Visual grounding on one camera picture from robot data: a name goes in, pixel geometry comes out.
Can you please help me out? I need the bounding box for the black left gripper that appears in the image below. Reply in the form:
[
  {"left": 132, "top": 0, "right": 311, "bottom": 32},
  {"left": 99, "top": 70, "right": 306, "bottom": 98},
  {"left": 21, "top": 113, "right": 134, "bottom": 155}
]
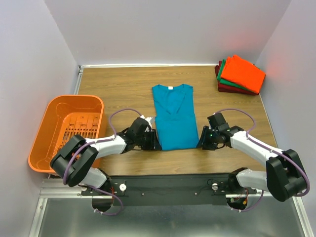
[{"left": 135, "top": 129, "right": 162, "bottom": 151}]

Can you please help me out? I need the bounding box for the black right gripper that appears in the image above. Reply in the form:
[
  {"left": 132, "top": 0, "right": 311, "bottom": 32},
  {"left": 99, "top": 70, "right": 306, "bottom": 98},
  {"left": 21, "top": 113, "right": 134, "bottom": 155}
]
[{"left": 196, "top": 125, "right": 219, "bottom": 151}]

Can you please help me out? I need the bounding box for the blue t shirt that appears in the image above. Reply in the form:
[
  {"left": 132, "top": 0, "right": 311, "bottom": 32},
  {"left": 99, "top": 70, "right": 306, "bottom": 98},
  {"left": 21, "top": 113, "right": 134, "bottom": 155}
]
[{"left": 152, "top": 84, "right": 199, "bottom": 151}]

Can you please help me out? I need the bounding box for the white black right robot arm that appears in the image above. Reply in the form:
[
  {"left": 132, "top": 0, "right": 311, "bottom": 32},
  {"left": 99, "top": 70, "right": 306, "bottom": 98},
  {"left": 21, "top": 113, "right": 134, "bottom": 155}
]
[{"left": 197, "top": 112, "right": 311, "bottom": 202}]

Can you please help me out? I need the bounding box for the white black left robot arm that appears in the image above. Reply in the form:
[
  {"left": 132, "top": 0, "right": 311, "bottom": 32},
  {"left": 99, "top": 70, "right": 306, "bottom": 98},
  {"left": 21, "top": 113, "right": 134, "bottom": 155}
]
[{"left": 50, "top": 116, "right": 161, "bottom": 195}]

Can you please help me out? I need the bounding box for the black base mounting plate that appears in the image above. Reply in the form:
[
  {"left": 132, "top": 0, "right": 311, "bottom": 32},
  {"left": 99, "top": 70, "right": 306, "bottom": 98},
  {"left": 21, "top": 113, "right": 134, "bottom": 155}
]
[{"left": 80, "top": 172, "right": 259, "bottom": 207}]

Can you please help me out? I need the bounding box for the folded orange t shirt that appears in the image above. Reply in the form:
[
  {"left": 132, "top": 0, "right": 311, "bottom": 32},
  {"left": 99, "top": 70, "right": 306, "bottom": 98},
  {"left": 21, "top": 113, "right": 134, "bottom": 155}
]
[{"left": 220, "top": 55, "right": 266, "bottom": 94}]

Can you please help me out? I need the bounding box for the orange plastic laundry basket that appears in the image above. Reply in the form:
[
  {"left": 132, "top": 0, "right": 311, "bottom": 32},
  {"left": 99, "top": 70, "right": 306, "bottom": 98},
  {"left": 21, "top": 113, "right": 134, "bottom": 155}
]
[{"left": 28, "top": 95, "right": 107, "bottom": 175}]

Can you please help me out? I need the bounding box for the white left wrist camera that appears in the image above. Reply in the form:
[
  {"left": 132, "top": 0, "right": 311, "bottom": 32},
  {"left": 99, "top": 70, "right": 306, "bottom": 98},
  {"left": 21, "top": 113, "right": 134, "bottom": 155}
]
[{"left": 144, "top": 117, "right": 156, "bottom": 127}]

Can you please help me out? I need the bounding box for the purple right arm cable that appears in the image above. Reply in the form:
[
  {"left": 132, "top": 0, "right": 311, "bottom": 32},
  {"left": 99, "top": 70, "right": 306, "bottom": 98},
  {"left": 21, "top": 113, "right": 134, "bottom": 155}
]
[{"left": 214, "top": 108, "right": 311, "bottom": 213}]

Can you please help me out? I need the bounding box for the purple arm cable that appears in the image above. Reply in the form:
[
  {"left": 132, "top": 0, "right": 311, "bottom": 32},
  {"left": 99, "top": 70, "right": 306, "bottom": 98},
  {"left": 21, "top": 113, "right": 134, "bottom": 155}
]
[
  {"left": 214, "top": 108, "right": 311, "bottom": 213},
  {"left": 62, "top": 108, "right": 145, "bottom": 217}
]

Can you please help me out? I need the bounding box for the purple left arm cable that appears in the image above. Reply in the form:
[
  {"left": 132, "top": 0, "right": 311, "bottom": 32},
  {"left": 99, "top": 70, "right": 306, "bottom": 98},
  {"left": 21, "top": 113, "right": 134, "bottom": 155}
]
[{"left": 62, "top": 108, "right": 145, "bottom": 217}]

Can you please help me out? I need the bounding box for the aluminium frame rail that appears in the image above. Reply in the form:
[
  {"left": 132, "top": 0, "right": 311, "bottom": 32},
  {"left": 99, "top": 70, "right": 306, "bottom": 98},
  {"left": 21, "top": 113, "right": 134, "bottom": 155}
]
[{"left": 30, "top": 178, "right": 314, "bottom": 237}]

